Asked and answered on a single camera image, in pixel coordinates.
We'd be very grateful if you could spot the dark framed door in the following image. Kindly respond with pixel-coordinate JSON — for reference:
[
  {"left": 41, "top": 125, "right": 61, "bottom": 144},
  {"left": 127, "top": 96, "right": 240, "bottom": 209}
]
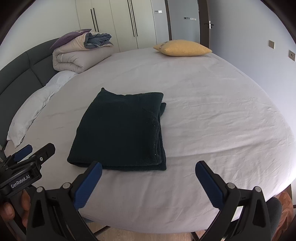
[{"left": 165, "top": 0, "right": 214, "bottom": 48}]

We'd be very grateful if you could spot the dark grey upholstered headboard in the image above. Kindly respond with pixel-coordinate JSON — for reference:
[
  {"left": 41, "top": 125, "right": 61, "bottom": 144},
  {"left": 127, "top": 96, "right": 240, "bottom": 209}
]
[{"left": 0, "top": 39, "right": 57, "bottom": 148}]

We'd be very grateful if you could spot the dark grey chair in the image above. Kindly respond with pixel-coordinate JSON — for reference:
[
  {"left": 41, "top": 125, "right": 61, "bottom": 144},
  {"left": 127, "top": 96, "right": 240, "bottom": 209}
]
[{"left": 227, "top": 197, "right": 283, "bottom": 237}]

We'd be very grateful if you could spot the dark green knit garment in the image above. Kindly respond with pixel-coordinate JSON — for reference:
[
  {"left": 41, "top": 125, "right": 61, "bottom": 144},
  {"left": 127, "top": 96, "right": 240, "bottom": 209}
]
[{"left": 67, "top": 88, "right": 167, "bottom": 171}]

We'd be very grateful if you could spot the blue grey folded cloth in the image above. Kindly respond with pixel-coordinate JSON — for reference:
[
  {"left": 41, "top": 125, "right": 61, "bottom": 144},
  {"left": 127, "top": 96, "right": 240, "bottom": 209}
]
[{"left": 84, "top": 33, "right": 113, "bottom": 50}]

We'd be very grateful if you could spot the wall socket plate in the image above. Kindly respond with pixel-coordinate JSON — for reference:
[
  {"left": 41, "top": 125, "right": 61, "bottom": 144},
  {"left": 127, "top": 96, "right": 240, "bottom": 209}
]
[
  {"left": 288, "top": 51, "right": 295, "bottom": 61},
  {"left": 268, "top": 40, "right": 275, "bottom": 49}
]

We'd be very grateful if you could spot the folded beige duvet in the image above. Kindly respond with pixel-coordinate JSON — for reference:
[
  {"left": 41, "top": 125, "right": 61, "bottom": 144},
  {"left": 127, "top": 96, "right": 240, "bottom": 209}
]
[{"left": 52, "top": 31, "right": 113, "bottom": 73}]

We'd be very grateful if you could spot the purple pillow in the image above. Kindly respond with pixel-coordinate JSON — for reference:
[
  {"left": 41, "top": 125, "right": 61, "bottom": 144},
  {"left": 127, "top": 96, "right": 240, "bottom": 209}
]
[{"left": 50, "top": 29, "right": 91, "bottom": 50}]

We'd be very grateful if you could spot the yellow cushion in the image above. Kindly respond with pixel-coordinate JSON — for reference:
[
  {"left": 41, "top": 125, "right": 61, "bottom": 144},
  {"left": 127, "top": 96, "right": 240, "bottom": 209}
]
[{"left": 153, "top": 40, "right": 212, "bottom": 57}]

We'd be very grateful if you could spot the white pillow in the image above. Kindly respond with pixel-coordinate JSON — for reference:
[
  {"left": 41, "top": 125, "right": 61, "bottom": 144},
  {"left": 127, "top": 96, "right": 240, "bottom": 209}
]
[{"left": 7, "top": 70, "right": 77, "bottom": 148}]

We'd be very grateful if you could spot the left hand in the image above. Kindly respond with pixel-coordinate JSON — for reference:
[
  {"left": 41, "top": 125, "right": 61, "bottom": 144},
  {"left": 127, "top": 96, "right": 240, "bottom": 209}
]
[{"left": 1, "top": 190, "right": 31, "bottom": 227}]

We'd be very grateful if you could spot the cream wardrobe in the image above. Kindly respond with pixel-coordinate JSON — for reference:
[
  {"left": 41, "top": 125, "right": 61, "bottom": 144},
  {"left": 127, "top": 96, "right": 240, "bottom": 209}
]
[{"left": 74, "top": 0, "right": 171, "bottom": 53}]

